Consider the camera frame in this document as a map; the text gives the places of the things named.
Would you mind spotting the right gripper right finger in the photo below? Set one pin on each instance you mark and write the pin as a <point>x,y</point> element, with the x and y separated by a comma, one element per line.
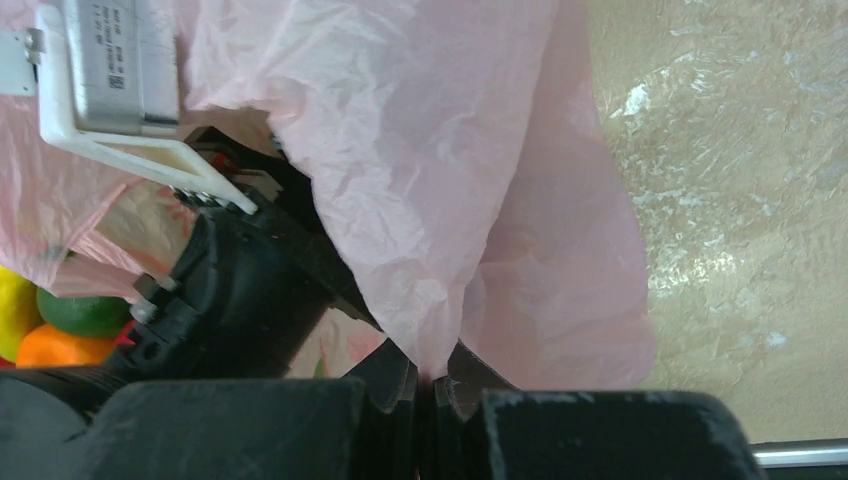
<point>538,434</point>

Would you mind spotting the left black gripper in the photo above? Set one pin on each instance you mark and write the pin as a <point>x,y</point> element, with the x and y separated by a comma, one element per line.
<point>249,288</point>

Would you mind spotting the aluminium frame rail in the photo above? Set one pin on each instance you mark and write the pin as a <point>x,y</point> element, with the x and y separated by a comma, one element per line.
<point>805,459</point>

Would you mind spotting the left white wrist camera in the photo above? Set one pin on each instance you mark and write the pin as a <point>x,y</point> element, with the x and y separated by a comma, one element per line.
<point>106,79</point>

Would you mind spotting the dark green fake avocado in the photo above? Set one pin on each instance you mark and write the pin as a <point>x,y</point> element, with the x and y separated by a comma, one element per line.
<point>92,317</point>

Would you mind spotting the orange fake fruit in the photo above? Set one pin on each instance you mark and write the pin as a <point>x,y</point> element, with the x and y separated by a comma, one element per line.
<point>63,348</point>

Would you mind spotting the yellow fake banana bunch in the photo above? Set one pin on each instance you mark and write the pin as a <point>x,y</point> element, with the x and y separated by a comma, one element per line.
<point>19,312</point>

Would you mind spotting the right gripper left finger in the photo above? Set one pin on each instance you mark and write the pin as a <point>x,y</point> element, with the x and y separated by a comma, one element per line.
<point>359,426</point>

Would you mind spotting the pink plastic bag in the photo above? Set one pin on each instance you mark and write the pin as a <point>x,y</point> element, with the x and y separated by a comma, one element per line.
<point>457,162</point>

